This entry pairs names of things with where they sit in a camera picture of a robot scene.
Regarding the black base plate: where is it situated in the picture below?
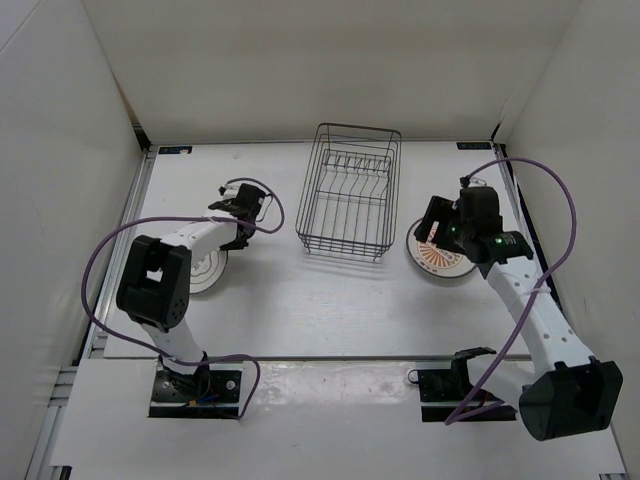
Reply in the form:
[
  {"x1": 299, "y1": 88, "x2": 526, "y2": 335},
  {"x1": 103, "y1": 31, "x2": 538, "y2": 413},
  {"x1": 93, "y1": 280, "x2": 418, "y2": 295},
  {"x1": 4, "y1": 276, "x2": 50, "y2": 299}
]
[
  {"x1": 412, "y1": 368, "x2": 516, "y2": 423},
  {"x1": 147, "y1": 367, "x2": 243, "y2": 419}
]

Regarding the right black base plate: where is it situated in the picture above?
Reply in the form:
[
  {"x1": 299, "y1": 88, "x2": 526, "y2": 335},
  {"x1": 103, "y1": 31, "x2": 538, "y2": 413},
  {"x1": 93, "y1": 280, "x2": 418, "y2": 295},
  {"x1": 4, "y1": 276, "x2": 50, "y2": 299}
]
[{"x1": 412, "y1": 368, "x2": 516, "y2": 423}]

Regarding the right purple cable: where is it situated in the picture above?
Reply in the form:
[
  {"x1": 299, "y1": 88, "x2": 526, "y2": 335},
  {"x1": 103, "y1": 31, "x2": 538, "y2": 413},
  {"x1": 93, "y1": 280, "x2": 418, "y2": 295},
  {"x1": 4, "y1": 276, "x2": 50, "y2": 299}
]
[{"x1": 444, "y1": 157, "x2": 578, "y2": 426}]

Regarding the left blue label sticker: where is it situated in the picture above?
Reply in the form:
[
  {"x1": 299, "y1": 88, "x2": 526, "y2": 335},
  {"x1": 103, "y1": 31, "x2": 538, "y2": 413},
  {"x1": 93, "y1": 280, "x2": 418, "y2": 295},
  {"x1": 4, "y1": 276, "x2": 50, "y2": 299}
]
[{"x1": 158, "y1": 146, "x2": 193, "y2": 155}]

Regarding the orange patterned plate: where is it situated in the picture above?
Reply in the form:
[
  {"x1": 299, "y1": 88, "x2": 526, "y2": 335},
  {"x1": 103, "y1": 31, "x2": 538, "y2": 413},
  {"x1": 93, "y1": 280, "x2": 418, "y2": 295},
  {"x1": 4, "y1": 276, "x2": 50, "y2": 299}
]
[{"x1": 405, "y1": 219, "x2": 477, "y2": 281}]

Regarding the grey wire dish rack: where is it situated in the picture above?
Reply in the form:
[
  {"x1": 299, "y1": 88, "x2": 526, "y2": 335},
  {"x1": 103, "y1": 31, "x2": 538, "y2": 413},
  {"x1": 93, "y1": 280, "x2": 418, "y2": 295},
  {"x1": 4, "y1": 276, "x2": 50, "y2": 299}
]
[{"x1": 295, "y1": 122, "x2": 402, "y2": 263}]

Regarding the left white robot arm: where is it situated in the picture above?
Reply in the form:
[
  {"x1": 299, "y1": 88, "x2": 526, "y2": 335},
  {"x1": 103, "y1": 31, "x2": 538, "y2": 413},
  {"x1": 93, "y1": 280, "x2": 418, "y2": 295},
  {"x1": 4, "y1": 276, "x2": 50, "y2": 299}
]
[{"x1": 116, "y1": 183, "x2": 268, "y2": 400}]

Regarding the right blue label sticker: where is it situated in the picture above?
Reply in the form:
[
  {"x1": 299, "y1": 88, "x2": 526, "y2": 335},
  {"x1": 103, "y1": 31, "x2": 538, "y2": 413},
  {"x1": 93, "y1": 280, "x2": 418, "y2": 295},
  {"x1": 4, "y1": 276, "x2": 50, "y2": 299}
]
[{"x1": 456, "y1": 141, "x2": 492, "y2": 151}]

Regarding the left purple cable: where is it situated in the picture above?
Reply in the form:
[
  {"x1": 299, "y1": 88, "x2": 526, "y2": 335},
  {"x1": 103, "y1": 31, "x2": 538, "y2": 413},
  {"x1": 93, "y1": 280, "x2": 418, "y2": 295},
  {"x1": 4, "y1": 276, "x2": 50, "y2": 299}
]
[{"x1": 81, "y1": 177, "x2": 286, "y2": 420}]

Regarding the blue label sticker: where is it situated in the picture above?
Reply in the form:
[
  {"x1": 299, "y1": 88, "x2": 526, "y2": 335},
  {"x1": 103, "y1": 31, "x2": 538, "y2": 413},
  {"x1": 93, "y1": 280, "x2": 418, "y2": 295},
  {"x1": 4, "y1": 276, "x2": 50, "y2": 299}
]
[
  {"x1": 456, "y1": 141, "x2": 492, "y2": 151},
  {"x1": 158, "y1": 146, "x2": 193, "y2": 155}
]

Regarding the white plate grey pattern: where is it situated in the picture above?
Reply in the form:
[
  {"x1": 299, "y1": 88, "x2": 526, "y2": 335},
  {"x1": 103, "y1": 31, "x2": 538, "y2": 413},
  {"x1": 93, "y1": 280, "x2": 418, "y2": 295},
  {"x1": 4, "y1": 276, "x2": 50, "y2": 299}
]
[{"x1": 190, "y1": 250, "x2": 228, "y2": 295}]

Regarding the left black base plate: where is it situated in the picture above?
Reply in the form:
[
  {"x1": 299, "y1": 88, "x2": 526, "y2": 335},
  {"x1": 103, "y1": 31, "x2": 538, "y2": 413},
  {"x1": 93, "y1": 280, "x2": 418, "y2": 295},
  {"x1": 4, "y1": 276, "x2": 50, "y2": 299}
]
[{"x1": 147, "y1": 367, "x2": 243, "y2": 419}]

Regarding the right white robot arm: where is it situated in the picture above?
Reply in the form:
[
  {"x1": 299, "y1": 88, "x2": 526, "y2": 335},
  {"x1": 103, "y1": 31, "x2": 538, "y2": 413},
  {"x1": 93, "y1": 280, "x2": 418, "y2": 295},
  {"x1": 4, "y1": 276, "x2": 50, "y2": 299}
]
[{"x1": 414, "y1": 186, "x2": 623, "y2": 441}]

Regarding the purple cable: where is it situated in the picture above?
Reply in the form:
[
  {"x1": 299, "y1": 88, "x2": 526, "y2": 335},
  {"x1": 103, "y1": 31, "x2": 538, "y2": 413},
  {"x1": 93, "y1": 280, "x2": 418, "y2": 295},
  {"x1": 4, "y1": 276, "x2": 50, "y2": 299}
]
[
  {"x1": 81, "y1": 177, "x2": 286, "y2": 420},
  {"x1": 444, "y1": 157, "x2": 578, "y2": 426}
]

